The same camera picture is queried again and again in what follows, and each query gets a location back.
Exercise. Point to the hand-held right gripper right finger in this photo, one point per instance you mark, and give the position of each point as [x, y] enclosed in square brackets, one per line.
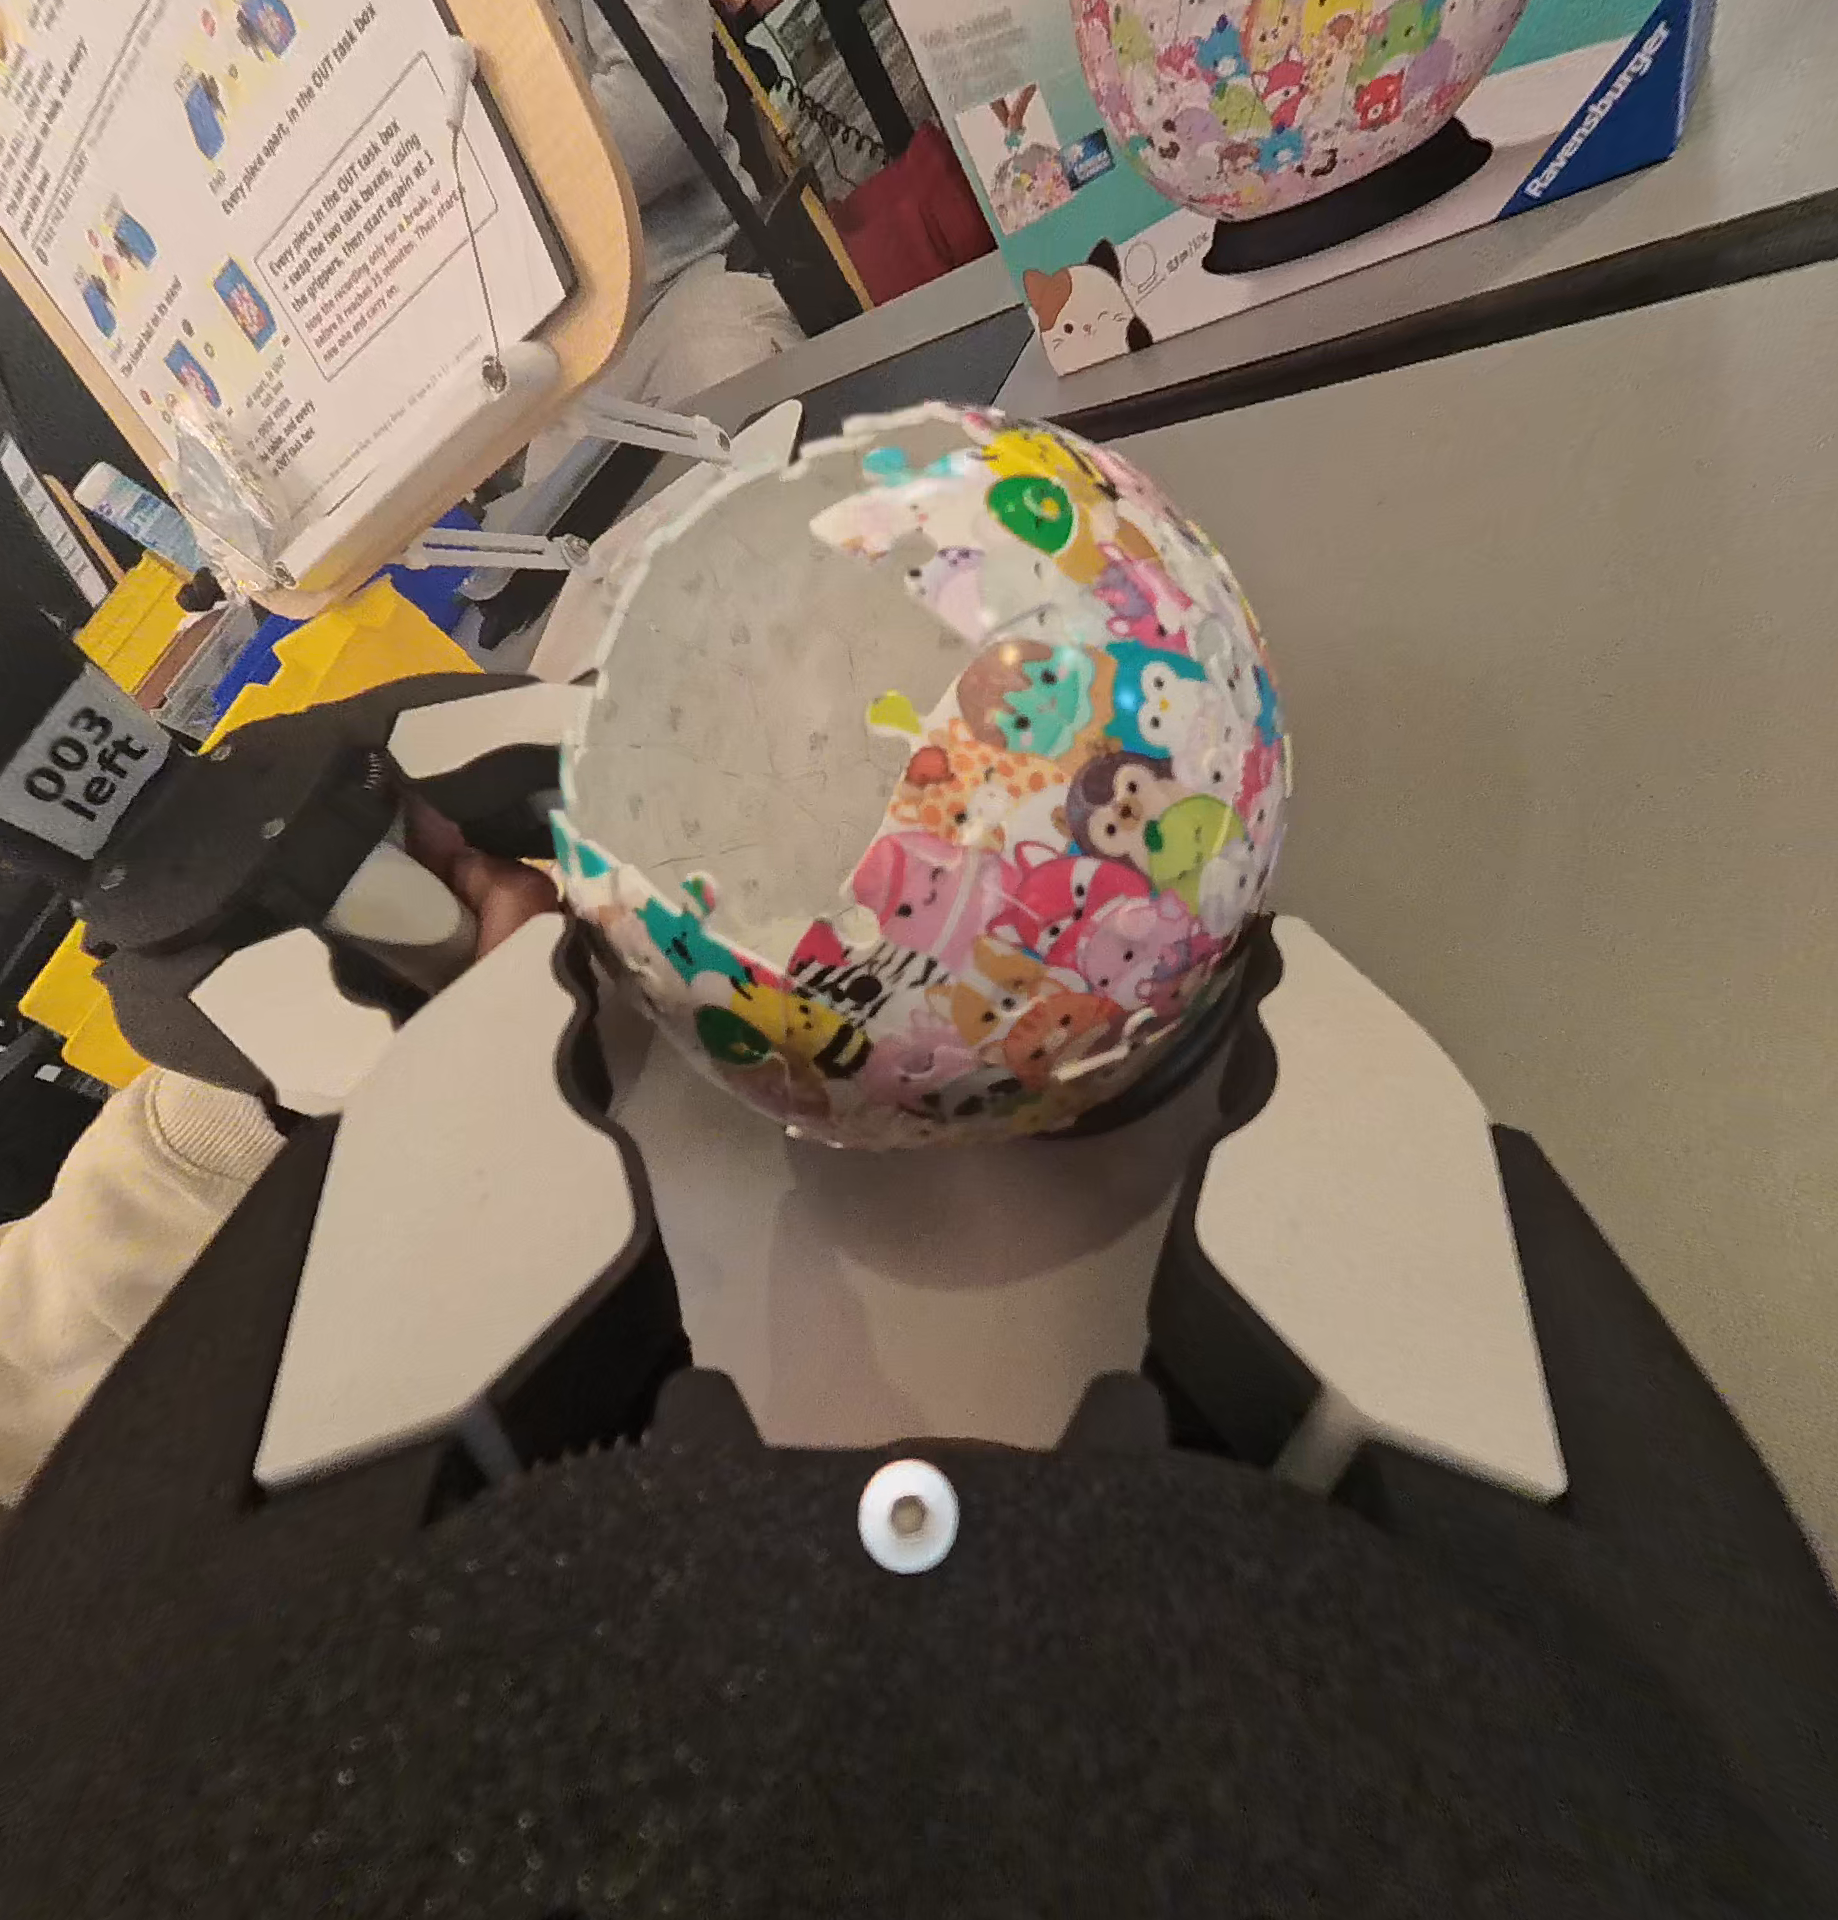
[1385, 1230]

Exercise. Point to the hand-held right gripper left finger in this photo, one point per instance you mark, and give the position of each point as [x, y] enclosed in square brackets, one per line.
[441, 1230]

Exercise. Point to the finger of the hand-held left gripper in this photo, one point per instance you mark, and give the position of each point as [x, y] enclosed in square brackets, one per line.
[334, 1020]
[471, 721]

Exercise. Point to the colourful puzzle ball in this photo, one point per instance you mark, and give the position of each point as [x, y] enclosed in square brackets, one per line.
[1100, 840]

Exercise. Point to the person's left forearm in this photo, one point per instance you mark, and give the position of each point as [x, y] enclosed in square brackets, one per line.
[80, 1276]

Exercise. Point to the cardboard puzzle box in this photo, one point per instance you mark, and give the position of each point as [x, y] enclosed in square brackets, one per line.
[1310, 120]

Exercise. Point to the person's left hand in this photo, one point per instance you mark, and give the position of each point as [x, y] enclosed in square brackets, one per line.
[506, 906]

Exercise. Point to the yellow plastic bin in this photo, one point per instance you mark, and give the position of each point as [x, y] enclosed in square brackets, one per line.
[366, 661]
[71, 1006]

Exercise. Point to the printed task sheet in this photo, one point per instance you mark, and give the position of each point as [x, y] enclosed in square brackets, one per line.
[334, 225]

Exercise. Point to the wooden document holder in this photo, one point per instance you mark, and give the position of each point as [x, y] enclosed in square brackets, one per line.
[590, 181]

